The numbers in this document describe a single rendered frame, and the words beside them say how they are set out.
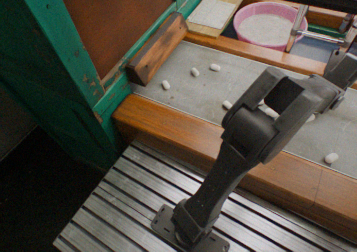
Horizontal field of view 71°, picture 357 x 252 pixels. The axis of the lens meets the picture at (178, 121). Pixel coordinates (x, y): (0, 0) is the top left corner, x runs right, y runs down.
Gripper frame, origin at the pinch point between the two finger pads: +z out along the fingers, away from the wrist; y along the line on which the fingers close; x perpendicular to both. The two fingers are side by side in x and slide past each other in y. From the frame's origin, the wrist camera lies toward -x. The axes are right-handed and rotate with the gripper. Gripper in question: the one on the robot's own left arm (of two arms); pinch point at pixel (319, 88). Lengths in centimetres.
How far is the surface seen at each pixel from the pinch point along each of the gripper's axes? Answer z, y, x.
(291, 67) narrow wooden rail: 4.2, 9.5, -3.5
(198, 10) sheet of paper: 14, 50, -14
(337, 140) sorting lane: -10.6, -8.4, 11.2
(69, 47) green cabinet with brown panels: -46, 53, 4
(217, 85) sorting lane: -6.6, 29.1, 8.0
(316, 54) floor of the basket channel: 24.6, 3.1, -10.1
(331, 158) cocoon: -17.4, -7.5, 14.6
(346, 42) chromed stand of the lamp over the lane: 2.7, -1.8, -14.3
